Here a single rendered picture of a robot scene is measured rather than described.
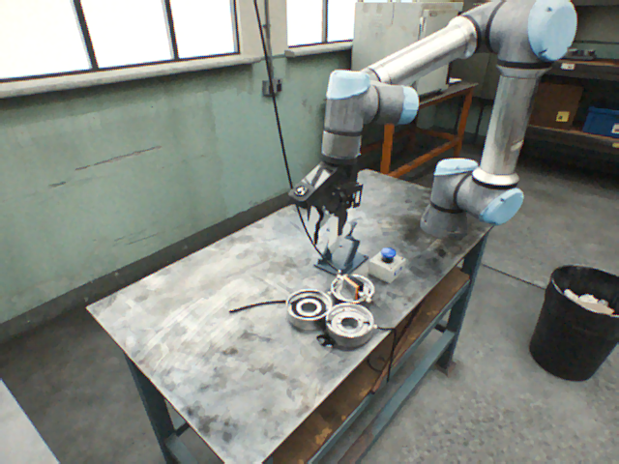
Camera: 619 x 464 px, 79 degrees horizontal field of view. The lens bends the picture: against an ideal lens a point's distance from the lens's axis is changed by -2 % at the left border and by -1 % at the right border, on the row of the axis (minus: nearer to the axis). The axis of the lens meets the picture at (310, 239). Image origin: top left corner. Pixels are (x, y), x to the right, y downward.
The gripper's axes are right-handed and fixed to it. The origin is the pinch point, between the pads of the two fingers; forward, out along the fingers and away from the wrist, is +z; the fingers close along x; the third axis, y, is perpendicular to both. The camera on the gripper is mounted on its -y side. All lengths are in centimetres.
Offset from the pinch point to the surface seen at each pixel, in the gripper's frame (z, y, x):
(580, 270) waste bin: 39, 136, -43
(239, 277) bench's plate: 18.9, -4.1, 23.3
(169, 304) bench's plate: 21.4, -22.5, 27.4
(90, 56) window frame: -25, 17, 162
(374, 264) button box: 11.3, 20.1, -2.9
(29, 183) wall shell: 29, -20, 156
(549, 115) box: -4, 350, 30
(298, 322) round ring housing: 16.4, -7.6, -2.0
